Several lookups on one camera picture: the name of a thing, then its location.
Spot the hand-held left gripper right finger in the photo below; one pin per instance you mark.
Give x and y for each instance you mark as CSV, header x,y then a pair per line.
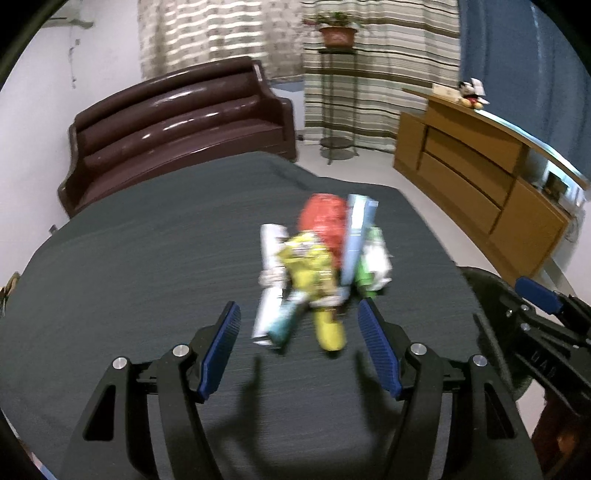
x,y
378,350

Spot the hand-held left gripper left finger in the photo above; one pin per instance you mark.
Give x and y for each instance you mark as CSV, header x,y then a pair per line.
x,y
221,350

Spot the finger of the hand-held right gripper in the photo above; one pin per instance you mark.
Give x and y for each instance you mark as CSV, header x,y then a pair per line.
x,y
521,318
538,290

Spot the waste bin with black liner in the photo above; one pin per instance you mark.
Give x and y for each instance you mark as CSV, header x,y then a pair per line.
x,y
478,290

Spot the yellow-green small packet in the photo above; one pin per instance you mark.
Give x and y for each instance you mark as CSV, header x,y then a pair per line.
x,y
328,330

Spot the teal small packet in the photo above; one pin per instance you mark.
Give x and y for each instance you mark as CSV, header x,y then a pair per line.
x,y
286,323

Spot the white and green wrapper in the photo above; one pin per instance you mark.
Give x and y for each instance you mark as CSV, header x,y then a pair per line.
x,y
376,263

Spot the white and red wrapper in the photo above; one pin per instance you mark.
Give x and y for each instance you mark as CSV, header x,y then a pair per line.
x,y
270,258

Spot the yellow snack wrapper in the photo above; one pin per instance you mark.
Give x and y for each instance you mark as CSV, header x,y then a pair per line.
x,y
307,267

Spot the light blue paper carton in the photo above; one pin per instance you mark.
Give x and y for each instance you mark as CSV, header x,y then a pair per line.
x,y
358,230

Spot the red plastic bag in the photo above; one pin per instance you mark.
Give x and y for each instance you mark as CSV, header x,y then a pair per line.
x,y
323,217

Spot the person's right forearm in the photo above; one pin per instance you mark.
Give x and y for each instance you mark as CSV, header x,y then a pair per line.
x,y
563,438

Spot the white router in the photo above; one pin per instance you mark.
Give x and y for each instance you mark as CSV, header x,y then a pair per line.
x,y
576,201

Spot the small brown box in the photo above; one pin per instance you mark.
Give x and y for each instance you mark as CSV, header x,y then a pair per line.
x,y
556,184

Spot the wooden cabinet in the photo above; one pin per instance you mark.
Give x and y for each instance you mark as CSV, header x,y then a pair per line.
x,y
461,157

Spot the mouse plush toy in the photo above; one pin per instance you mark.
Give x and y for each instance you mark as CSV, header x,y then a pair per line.
x,y
470,94

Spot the black metal plant stand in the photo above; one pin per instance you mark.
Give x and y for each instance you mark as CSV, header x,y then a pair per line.
x,y
338,143

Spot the flat white box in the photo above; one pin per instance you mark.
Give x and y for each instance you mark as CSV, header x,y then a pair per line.
x,y
444,92

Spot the brown patterned bag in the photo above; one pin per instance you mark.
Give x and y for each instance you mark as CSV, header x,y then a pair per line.
x,y
9,293

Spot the blue curtain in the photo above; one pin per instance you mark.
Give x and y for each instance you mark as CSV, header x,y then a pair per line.
x,y
521,69

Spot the dark brown leather sofa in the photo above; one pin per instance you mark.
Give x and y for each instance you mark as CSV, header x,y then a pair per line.
x,y
175,124

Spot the striped curtain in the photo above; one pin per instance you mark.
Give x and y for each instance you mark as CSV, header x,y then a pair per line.
x,y
406,69

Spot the potted plant in red pot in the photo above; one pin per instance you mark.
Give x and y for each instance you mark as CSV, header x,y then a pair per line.
x,y
338,37

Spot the white air conditioner pipe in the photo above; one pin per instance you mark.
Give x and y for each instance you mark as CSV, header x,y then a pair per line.
x,y
74,55

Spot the white air conditioner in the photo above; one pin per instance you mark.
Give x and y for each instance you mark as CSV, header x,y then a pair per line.
x,y
74,21

